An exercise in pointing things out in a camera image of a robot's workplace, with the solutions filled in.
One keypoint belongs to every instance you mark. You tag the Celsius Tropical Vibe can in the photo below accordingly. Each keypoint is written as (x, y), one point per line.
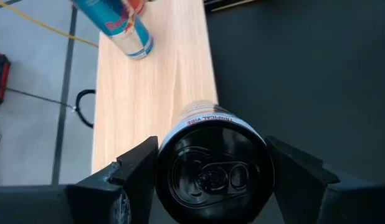
(214, 174)

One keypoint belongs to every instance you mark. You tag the blue silver Red Bull can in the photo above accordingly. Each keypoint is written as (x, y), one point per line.
(121, 21)

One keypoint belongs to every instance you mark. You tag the red black box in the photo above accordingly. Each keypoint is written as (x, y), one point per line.
(1, 77)

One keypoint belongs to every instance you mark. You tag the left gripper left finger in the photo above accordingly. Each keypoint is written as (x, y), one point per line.
(133, 177)

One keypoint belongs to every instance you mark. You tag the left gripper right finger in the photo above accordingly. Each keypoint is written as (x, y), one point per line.
(298, 180)

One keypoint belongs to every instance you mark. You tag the wooden shelf black frame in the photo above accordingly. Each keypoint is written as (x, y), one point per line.
(149, 87)

